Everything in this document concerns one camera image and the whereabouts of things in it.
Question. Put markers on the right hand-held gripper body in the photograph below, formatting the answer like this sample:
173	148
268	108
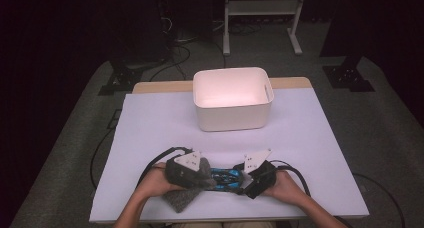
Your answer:
263	179

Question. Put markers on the blue toy car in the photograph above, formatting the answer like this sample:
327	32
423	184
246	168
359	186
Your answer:
226	179

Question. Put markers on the black stand base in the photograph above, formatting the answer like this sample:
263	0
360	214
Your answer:
121	79
348	76

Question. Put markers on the white plastic bin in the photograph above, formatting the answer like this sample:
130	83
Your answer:
233	91

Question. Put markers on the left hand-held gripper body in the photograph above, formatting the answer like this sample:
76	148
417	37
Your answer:
181	176

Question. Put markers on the grey fluffy cloth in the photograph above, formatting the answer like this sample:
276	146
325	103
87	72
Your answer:
181	199

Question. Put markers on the person's left hand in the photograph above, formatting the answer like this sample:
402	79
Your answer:
155	181

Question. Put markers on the white table sheet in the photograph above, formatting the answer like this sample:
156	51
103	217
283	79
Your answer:
153	128

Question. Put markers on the person's right hand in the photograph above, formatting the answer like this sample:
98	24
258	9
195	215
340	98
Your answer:
286	188

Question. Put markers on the white metal stand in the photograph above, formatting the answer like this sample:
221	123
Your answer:
260	7

